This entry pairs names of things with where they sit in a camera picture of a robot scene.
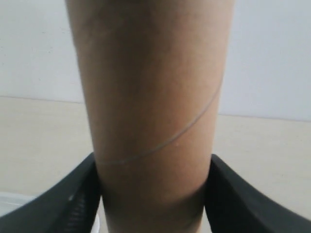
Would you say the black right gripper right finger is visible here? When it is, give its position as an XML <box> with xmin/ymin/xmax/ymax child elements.
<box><xmin>205</xmin><ymin>154</ymin><xmax>311</xmax><ymax>233</ymax></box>

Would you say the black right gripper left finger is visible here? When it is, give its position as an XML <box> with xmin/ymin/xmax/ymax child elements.
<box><xmin>0</xmin><ymin>154</ymin><xmax>101</xmax><ymax>233</ymax></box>

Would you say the brown cardboard tube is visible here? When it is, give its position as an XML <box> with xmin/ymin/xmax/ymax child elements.
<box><xmin>66</xmin><ymin>0</ymin><xmax>234</xmax><ymax>233</ymax></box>

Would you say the white rectangular plastic tray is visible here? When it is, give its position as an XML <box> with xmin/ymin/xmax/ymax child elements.
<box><xmin>0</xmin><ymin>192</ymin><xmax>35</xmax><ymax>215</ymax></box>

